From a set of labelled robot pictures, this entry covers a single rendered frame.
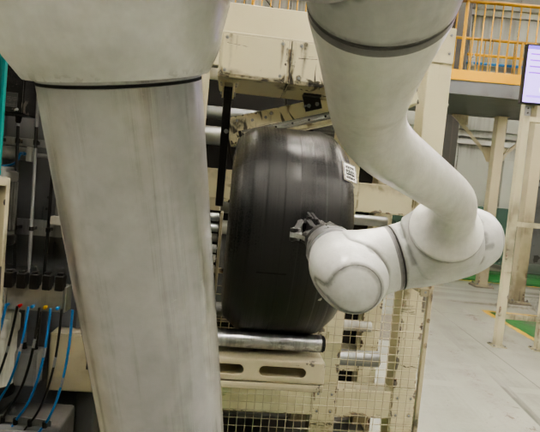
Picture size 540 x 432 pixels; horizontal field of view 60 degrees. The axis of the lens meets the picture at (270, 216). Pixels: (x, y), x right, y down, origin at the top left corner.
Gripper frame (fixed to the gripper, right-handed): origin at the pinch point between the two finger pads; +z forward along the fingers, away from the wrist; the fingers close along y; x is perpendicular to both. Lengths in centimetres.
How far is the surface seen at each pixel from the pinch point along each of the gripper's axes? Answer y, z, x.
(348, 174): -9.7, 12.0, -10.1
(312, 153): -0.8, 14.6, -13.9
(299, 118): -4, 67, -22
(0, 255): 62, -8, 11
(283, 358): 1.1, 9.5, 38.5
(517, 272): -404, 520, 158
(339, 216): -7.3, 4.8, -0.9
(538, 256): -672, 853, 215
